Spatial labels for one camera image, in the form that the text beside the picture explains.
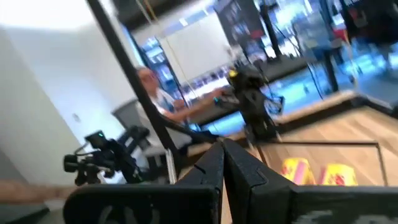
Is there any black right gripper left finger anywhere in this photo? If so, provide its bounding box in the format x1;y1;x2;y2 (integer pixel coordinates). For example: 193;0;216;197
174;141;225;224

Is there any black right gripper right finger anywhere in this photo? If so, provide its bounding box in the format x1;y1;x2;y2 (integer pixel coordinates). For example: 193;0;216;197
223;138;295;224

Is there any yellow cereal box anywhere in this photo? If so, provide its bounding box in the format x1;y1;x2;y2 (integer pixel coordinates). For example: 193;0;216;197
279;157;317;187
318;163;359;187

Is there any person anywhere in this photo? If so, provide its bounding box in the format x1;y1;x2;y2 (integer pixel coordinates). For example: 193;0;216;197
135;66;226;150

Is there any grey office chair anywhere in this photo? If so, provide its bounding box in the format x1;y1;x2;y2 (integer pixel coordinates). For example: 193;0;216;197
111;98;150;133

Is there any wooden shelf with metal frame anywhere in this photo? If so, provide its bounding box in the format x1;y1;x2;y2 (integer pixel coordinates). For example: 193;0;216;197
245;140;389;187

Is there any black frame upright post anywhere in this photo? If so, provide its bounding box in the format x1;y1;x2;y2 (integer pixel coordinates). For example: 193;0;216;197
85;0;184;184

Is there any black aluminium table frame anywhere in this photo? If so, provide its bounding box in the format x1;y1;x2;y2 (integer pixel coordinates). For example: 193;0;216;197
186;93;398;150

